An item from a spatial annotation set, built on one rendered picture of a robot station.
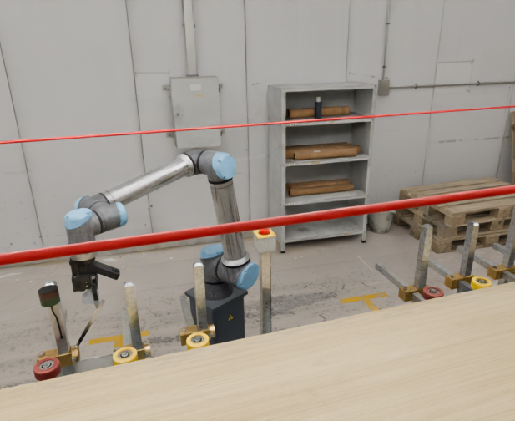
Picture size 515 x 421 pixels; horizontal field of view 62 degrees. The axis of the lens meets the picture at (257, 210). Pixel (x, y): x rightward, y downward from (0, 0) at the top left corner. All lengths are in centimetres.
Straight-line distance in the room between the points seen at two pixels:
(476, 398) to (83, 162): 356
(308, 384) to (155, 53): 322
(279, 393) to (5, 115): 343
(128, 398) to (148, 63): 311
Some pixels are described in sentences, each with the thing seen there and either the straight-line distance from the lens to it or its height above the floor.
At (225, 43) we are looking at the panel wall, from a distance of 412.
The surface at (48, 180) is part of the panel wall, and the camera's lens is 429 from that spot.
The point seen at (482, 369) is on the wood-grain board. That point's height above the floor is 90.
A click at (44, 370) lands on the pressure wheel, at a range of 164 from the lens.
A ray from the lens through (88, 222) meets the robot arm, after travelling 158.
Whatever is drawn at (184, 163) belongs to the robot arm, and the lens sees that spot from 197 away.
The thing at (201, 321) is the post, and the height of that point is 90.
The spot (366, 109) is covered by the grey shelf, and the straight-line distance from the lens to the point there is 430.
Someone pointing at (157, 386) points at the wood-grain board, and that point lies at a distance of 147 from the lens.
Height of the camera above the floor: 187
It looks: 21 degrees down
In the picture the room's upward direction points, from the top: 1 degrees counter-clockwise
